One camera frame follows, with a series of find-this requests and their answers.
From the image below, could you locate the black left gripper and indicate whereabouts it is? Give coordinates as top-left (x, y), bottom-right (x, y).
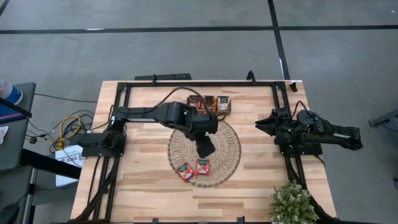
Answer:
top-left (185, 112), bottom-right (218, 159)

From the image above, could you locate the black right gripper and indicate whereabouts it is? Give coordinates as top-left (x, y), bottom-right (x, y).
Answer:
top-left (255, 107), bottom-right (296, 144)

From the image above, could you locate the orange foil tea bag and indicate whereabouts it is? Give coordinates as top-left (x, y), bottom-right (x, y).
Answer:
top-left (202, 95), bottom-right (217, 112)

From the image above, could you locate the beige vanilla cinnamon tea bag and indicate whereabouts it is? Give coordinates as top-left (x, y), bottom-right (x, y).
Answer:
top-left (216, 95), bottom-right (231, 112)

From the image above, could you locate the brown wooden tea caddy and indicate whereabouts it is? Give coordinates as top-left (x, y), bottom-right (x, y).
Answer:
top-left (187, 95), bottom-right (233, 116)

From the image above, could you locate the round woven straw placemat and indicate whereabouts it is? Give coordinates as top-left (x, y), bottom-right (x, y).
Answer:
top-left (167, 119), bottom-right (243, 189)

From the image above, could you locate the black power strip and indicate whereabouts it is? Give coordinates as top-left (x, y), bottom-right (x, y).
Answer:
top-left (134, 73), bottom-right (193, 82)

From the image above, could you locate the green potted plant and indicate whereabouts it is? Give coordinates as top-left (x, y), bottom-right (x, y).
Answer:
top-left (269, 182), bottom-right (320, 224)

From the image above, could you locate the white paper sheet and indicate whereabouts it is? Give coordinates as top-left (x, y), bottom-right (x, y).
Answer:
top-left (55, 144), bottom-right (85, 187)

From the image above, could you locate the grey side table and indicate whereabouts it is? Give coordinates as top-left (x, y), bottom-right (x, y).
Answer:
top-left (0, 82), bottom-right (37, 170)

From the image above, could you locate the dark blue folder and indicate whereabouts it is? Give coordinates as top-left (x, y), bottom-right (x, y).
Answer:
top-left (0, 98), bottom-right (32, 125)

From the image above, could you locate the blue white bottle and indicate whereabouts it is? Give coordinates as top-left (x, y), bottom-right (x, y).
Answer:
top-left (0, 80), bottom-right (24, 106)

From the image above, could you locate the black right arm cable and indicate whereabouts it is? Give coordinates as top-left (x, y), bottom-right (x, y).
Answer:
top-left (290, 100), bottom-right (312, 121)

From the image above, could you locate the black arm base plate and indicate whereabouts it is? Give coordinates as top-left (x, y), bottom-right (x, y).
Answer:
top-left (76, 133), bottom-right (127, 157)
top-left (277, 130), bottom-right (324, 157)

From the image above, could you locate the black aluminium rig frame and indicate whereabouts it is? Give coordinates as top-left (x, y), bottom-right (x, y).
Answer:
top-left (73, 80), bottom-right (340, 224)

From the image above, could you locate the yellow cable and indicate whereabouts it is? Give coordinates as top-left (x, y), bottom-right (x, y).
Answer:
top-left (30, 114), bottom-right (82, 150)

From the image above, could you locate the black floor cable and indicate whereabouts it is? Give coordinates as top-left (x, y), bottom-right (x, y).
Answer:
top-left (33, 92), bottom-right (99, 103)

